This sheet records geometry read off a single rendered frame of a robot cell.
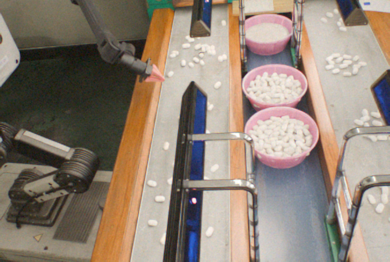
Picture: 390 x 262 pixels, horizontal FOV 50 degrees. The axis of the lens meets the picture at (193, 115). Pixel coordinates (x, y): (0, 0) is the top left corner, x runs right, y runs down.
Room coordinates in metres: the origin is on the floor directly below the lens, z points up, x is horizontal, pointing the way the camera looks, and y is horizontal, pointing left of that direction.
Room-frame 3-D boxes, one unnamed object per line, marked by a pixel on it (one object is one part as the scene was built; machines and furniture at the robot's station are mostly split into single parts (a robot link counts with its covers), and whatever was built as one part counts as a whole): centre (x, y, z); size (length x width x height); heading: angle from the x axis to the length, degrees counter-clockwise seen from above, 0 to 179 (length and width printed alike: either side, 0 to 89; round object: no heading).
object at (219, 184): (0.66, -0.04, 0.90); 0.20 x 0.19 x 0.45; 171
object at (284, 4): (1.98, -0.46, 0.77); 0.33 x 0.15 x 0.01; 81
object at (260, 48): (1.76, -0.43, 0.72); 0.27 x 0.27 x 0.10
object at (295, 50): (1.56, -0.59, 0.90); 0.20 x 0.19 x 0.45; 171
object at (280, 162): (1.05, -0.31, 0.72); 0.27 x 0.27 x 0.10
